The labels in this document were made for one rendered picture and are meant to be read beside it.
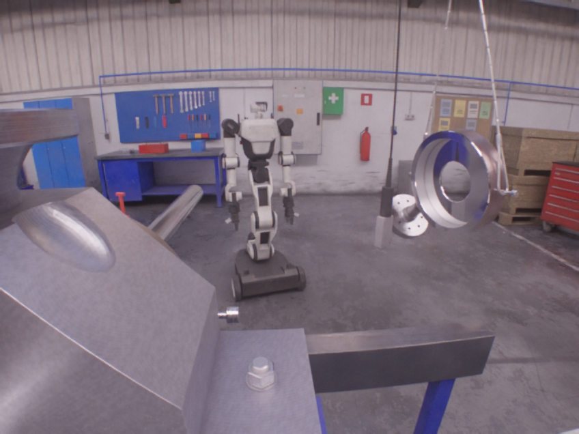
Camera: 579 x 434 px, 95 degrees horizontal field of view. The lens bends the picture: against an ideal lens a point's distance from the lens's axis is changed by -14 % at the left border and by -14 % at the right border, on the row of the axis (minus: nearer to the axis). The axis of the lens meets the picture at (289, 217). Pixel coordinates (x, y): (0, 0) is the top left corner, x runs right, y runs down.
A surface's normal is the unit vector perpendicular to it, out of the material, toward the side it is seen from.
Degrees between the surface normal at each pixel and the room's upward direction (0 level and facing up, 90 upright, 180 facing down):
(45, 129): 90
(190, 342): 45
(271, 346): 0
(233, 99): 90
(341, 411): 0
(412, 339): 0
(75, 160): 90
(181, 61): 90
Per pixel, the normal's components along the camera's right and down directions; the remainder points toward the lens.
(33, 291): 0.70, -0.69
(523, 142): 0.00, 0.32
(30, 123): 0.99, 0.05
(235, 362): 0.00, -0.95
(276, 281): 0.30, 0.30
